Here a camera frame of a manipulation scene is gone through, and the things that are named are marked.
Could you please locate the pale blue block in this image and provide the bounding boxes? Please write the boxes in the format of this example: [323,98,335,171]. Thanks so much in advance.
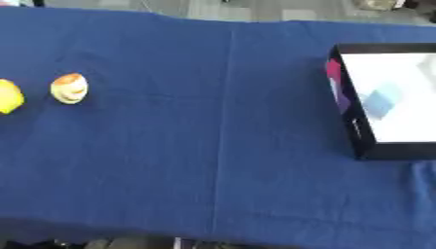
[361,89,399,119]

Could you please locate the yellow toy lemon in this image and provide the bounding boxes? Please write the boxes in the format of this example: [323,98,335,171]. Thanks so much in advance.
[0,78,27,116]

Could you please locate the cream and orange toy bun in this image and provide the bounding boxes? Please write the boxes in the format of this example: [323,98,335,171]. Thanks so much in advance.
[49,72,91,105]

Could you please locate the black box with white inside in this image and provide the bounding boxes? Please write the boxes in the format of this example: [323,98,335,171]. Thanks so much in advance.
[323,42,436,161]

